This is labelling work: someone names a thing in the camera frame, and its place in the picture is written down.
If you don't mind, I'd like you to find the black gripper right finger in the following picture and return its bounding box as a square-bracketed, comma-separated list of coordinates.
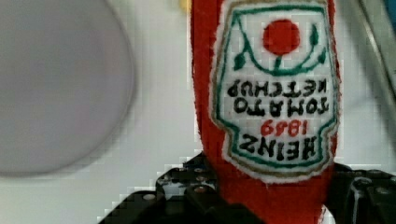
[324, 163, 396, 224]

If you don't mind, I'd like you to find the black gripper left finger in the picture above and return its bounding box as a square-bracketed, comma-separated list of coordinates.
[99, 153, 265, 224]

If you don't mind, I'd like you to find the red plush ketchup bottle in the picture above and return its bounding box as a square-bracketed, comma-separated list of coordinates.
[191, 0, 340, 224]

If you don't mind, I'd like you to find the lilac round plate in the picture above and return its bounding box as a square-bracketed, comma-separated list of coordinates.
[0, 0, 134, 176]

